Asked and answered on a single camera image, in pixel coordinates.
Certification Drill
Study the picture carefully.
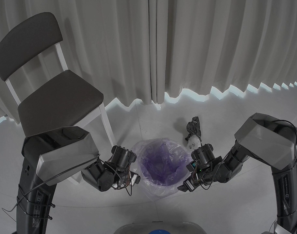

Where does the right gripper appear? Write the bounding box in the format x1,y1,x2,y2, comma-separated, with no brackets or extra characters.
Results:
183,177,201,192

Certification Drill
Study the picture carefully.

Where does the purple plastic bag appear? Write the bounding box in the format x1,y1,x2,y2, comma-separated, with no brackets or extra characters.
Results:
130,137,191,200

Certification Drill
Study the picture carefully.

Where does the white printed wrapper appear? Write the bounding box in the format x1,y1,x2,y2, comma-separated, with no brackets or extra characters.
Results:
187,136,202,149

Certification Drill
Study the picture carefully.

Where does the black plastic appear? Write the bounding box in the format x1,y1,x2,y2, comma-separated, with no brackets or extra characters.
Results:
185,116,202,142

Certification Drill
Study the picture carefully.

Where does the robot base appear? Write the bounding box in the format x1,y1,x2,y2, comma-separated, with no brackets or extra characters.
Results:
114,221,207,234

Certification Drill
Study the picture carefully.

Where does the white chair dark grey seat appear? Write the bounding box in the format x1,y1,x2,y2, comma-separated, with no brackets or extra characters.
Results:
0,12,116,185

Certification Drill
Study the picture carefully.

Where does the white curtain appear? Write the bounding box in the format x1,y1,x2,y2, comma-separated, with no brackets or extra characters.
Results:
157,0,297,105
0,0,158,125

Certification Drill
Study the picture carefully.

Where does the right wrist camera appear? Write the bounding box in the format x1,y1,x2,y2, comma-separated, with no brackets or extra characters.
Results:
186,161,199,174

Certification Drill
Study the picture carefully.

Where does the black cable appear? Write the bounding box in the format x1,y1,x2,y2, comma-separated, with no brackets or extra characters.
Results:
2,155,101,213

